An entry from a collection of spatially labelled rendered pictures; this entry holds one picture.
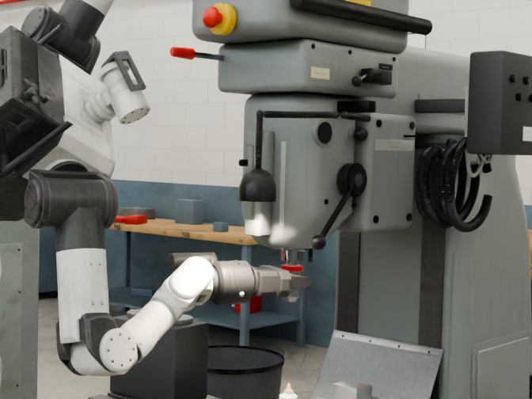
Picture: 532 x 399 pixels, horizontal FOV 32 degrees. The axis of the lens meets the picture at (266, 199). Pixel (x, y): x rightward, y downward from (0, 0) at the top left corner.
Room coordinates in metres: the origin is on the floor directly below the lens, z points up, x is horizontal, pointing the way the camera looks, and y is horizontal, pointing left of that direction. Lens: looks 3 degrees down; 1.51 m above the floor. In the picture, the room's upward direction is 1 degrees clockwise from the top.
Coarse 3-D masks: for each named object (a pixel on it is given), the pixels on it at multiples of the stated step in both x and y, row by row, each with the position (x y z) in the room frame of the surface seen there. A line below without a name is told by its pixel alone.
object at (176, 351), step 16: (128, 320) 2.27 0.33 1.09; (192, 320) 2.26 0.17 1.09; (176, 336) 2.18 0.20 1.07; (192, 336) 2.22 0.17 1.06; (160, 352) 2.20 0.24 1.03; (176, 352) 2.18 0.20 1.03; (192, 352) 2.22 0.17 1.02; (144, 368) 2.24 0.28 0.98; (160, 368) 2.20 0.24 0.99; (176, 368) 2.18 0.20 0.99; (192, 368) 2.23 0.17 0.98; (112, 384) 2.30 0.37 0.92; (128, 384) 2.27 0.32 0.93; (144, 384) 2.23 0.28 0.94; (160, 384) 2.20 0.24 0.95; (176, 384) 2.18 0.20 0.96; (192, 384) 2.23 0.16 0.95
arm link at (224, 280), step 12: (180, 264) 1.89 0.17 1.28; (216, 264) 1.89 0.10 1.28; (228, 264) 1.90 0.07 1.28; (216, 276) 1.88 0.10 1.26; (228, 276) 1.87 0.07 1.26; (216, 288) 1.87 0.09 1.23; (228, 288) 1.87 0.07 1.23; (204, 300) 1.89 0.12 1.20; (216, 300) 1.89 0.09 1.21; (228, 300) 1.89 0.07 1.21
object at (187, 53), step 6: (174, 48) 1.85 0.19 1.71; (180, 48) 1.86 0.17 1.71; (186, 48) 1.87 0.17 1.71; (192, 48) 1.88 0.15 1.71; (174, 54) 1.85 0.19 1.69; (180, 54) 1.86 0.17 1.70; (186, 54) 1.86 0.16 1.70; (192, 54) 1.88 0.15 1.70; (198, 54) 1.90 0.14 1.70; (204, 54) 1.91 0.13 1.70; (210, 54) 1.92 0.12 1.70; (222, 60) 1.95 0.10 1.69
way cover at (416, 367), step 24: (336, 336) 2.35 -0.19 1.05; (360, 336) 2.30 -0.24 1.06; (336, 360) 2.31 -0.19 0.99; (360, 360) 2.27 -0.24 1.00; (384, 360) 2.23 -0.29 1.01; (408, 360) 2.19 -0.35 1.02; (432, 360) 2.16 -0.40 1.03; (384, 384) 2.20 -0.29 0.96; (408, 384) 2.16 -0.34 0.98; (432, 384) 2.13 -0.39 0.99
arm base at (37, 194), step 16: (32, 176) 1.70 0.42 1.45; (48, 176) 1.74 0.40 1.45; (64, 176) 1.75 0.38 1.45; (80, 176) 1.77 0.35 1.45; (96, 176) 1.79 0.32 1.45; (32, 192) 1.68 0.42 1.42; (48, 192) 1.66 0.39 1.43; (112, 192) 1.73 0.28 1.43; (32, 208) 1.68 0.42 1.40; (48, 208) 1.66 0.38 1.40; (112, 208) 1.72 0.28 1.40; (32, 224) 1.69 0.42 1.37
